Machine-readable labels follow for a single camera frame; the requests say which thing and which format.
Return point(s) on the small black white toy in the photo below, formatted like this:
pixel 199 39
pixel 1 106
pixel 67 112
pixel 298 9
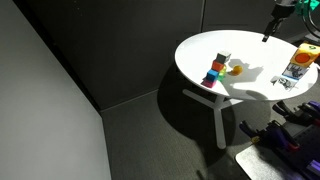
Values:
pixel 285 82

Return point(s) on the purple black clamp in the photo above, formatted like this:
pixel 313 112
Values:
pixel 270 135
pixel 296 111

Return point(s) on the colourful box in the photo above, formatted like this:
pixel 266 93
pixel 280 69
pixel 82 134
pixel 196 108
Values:
pixel 304 55

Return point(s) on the magenta block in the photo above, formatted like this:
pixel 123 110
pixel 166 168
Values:
pixel 208 83

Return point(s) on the white table base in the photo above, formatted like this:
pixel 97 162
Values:
pixel 218 110

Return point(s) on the dark green block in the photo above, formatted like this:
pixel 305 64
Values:
pixel 221 78

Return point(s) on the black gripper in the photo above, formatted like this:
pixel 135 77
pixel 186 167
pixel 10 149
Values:
pixel 282 9

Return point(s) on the metal plate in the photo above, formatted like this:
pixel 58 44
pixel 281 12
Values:
pixel 263 165

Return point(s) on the blue block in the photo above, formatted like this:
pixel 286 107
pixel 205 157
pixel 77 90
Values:
pixel 212 75

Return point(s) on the lime green block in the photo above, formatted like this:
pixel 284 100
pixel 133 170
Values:
pixel 222 70

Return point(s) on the yellow round toy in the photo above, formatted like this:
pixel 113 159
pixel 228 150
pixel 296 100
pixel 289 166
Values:
pixel 237 70

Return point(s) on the red block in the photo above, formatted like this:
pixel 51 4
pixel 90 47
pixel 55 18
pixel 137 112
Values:
pixel 218 66

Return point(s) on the black perforated board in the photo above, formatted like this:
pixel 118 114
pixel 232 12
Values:
pixel 308 146

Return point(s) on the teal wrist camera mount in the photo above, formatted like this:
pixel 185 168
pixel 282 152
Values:
pixel 306 6

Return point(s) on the white blue soft cube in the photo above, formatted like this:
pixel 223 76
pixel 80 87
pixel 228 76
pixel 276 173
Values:
pixel 295 71

